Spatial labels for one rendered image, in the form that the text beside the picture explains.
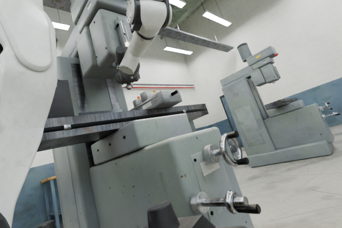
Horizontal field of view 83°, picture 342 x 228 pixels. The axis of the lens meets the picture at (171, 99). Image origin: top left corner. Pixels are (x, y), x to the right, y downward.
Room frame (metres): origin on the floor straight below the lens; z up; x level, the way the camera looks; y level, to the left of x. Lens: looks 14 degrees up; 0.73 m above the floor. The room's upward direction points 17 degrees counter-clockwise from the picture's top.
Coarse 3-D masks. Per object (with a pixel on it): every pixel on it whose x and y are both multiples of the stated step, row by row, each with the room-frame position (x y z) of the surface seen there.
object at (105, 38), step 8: (96, 16) 0.99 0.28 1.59; (104, 16) 0.97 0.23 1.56; (112, 16) 1.01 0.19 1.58; (120, 16) 1.05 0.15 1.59; (96, 24) 1.00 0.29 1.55; (104, 24) 0.96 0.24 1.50; (112, 24) 0.99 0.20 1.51; (128, 24) 1.08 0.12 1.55; (96, 32) 1.02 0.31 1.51; (104, 32) 0.96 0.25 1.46; (112, 32) 0.99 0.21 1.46; (128, 32) 1.07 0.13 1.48; (96, 40) 1.03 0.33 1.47; (104, 40) 0.97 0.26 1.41; (112, 40) 0.98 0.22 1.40; (96, 48) 1.05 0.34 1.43; (104, 48) 0.98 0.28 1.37; (112, 48) 0.97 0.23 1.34; (96, 56) 1.06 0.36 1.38; (104, 56) 1.00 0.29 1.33; (112, 56) 0.99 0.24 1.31; (104, 64) 1.05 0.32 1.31
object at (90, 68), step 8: (88, 32) 1.08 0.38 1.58; (80, 40) 1.13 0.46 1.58; (88, 40) 1.08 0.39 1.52; (80, 48) 1.15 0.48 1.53; (88, 48) 1.08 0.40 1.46; (80, 56) 1.17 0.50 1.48; (88, 56) 1.09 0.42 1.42; (80, 64) 1.19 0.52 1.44; (88, 64) 1.11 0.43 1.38; (96, 64) 1.09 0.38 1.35; (88, 72) 1.15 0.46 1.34; (96, 72) 1.17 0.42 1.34; (104, 72) 1.21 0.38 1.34; (112, 72) 1.24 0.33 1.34
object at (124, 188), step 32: (128, 160) 0.89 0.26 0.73; (160, 160) 0.74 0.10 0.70; (192, 160) 0.73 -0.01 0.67; (96, 192) 1.19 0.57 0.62; (128, 192) 0.93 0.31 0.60; (160, 192) 0.77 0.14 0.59; (192, 192) 0.70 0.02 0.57; (224, 192) 0.82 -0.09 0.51; (128, 224) 0.98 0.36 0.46; (224, 224) 0.78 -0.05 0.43
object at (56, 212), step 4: (44, 180) 3.78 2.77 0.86; (48, 180) 3.58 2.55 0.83; (52, 180) 3.63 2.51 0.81; (44, 184) 4.07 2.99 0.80; (52, 184) 3.62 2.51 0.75; (44, 188) 4.06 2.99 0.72; (52, 188) 3.62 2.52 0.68; (44, 192) 4.06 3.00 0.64; (52, 192) 3.61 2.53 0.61; (44, 196) 4.08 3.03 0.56; (52, 196) 3.61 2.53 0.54; (52, 200) 3.63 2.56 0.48; (48, 204) 4.09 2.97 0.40; (56, 204) 3.64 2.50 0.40; (48, 208) 4.08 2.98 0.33; (56, 208) 3.63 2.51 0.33; (48, 212) 4.07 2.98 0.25; (52, 212) 4.09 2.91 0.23; (56, 212) 3.63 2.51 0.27; (60, 212) 3.77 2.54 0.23; (48, 216) 4.07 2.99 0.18; (56, 216) 3.62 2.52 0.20; (48, 220) 4.06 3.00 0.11; (56, 220) 3.61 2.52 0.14; (56, 224) 3.61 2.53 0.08
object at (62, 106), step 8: (64, 80) 0.79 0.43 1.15; (56, 88) 0.77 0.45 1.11; (64, 88) 0.78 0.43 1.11; (56, 96) 0.76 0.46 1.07; (64, 96) 0.78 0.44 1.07; (56, 104) 0.76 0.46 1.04; (64, 104) 0.78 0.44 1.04; (72, 104) 0.80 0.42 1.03; (56, 112) 0.76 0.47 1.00; (64, 112) 0.77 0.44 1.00; (72, 112) 0.79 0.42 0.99
